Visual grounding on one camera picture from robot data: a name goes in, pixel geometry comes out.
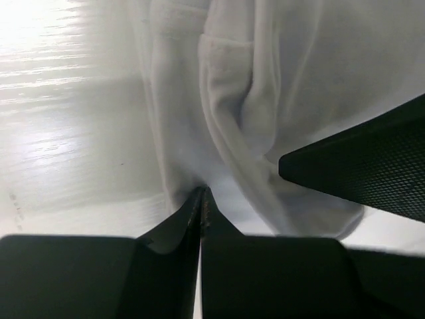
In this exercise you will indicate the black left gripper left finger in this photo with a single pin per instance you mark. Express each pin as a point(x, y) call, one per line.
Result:
point(152, 276)

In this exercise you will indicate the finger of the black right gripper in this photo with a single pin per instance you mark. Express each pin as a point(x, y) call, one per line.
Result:
point(379, 163)

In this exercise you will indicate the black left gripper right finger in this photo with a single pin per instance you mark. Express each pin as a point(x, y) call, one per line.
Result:
point(246, 276)

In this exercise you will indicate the white skirt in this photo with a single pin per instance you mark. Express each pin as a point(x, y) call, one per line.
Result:
point(231, 86)

